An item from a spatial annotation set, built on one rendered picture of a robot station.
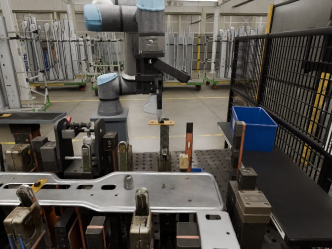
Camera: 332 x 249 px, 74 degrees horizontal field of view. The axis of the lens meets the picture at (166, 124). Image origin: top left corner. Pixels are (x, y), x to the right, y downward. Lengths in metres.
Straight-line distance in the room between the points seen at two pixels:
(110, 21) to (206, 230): 0.66
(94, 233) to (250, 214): 0.45
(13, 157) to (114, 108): 0.55
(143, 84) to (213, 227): 0.46
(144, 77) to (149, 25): 0.14
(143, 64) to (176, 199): 0.45
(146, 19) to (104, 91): 0.73
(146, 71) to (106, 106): 0.68
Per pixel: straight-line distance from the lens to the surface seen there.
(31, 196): 0.80
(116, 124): 1.31
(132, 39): 1.18
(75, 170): 1.08
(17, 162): 1.12
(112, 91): 1.30
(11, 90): 5.17
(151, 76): 0.65
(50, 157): 1.08
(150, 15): 0.65
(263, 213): 0.74
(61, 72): 8.56
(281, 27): 3.39
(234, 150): 0.96
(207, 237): 0.68
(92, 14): 0.74
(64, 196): 0.87
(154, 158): 1.65
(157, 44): 0.65
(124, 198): 0.80
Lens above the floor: 1.49
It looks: 20 degrees down
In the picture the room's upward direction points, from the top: straight up
